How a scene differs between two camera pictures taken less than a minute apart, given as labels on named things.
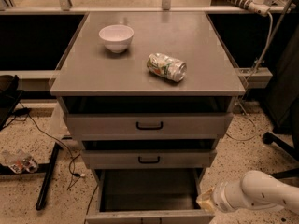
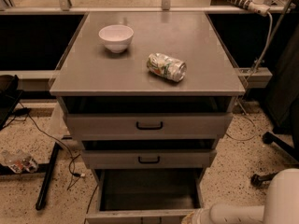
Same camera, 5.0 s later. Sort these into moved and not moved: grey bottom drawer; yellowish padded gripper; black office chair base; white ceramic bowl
Moved: yellowish padded gripper
Not moved: grey bottom drawer; black office chair base; white ceramic bowl
